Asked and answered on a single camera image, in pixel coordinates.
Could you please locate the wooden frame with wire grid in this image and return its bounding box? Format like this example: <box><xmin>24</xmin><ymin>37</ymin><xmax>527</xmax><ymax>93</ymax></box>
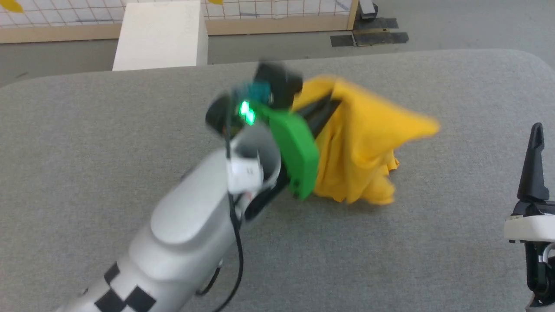
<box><xmin>0</xmin><ymin>0</ymin><xmax>360</xmax><ymax>44</ymax></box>

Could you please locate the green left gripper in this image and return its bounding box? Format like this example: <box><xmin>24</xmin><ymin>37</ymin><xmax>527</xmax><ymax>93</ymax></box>
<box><xmin>254</xmin><ymin>92</ymin><xmax>343</xmax><ymax>201</ymax></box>

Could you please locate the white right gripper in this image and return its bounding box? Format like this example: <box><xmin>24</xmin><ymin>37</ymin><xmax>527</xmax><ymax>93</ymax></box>
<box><xmin>504</xmin><ymin>123</ymin><xmax>555</xmax><ymax>243</ymax></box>

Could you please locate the white rectangular box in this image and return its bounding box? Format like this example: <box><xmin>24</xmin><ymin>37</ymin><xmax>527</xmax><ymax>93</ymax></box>
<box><xmin>112</xmin><ymin>0</ymin><xmax>209</xmax><ymax>72</ymax></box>

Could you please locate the dark grey stand foot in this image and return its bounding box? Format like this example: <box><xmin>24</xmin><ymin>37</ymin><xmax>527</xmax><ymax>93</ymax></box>
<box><xmin>359</xmin><ymin>0</ymin><xmax>379</xmax><ymax>20</ymax></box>

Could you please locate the yellow cartoon face t-shirt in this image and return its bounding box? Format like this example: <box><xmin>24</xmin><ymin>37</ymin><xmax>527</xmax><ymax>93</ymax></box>
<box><xmin>293</xmin><ymin>75</ymin><xmax>442</xmax><ymax>205</ymax></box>

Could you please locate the wide black floor tape patch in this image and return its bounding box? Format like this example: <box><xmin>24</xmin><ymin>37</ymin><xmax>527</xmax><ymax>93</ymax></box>
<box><xmin>353</xmin><ymin>17</ymin><xmax>398</xmax><ymax>31</ymax></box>

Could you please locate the thin black cable teal plug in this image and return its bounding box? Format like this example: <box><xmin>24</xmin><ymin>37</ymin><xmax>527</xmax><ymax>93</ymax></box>
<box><xmin>195</xmin><ymin>84</ymin><xmax>271</xmax><ymax>312</ymax></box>

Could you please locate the grey fabric sofa cushion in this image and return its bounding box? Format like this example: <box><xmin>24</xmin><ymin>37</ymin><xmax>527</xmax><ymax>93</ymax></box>
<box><xmin>0</xmin><ymin>49</ymin><xmax>555</xmax><ymax>312</ymax></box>

